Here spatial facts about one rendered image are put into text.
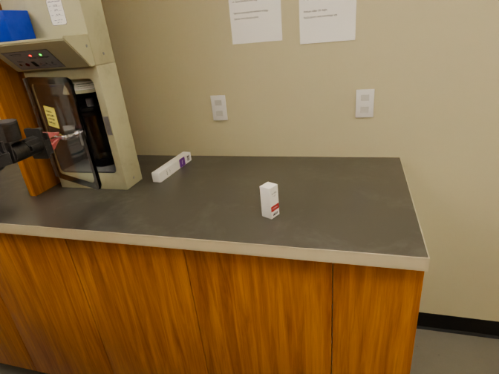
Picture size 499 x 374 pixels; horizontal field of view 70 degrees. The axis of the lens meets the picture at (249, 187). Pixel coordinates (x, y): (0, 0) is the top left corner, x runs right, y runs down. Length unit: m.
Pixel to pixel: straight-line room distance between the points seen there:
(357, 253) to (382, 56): 0.84
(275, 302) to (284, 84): 0.89
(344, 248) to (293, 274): 0.18
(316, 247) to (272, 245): 0.12
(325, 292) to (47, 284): 1.05
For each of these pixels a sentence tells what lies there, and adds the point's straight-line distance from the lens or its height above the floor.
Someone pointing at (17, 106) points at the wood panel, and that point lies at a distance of 1.63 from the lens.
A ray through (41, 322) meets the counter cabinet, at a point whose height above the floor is 0.44.
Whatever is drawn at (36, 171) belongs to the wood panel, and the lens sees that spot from 1.67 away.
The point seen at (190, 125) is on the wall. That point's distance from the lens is 1.74.
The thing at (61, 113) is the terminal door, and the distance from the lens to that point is 1.43.
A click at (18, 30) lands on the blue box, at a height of 1.54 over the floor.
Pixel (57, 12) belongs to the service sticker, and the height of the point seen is 1.58.
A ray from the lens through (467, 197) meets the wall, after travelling 1.75.
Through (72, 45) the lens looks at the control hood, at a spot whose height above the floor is 1.48.
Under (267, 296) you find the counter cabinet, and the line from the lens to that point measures 1.14.
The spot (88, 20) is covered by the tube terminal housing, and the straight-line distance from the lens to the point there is 1.40.
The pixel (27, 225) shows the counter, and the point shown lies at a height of 0.94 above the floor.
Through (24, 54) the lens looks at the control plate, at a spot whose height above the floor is 1.47.
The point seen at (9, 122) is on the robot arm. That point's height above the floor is 1.29.
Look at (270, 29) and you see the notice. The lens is 1.55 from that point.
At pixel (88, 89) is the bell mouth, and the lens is 1.47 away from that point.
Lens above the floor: 1.49
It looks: 24 degrees down
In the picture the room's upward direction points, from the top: 6 degrees counter-clockwise
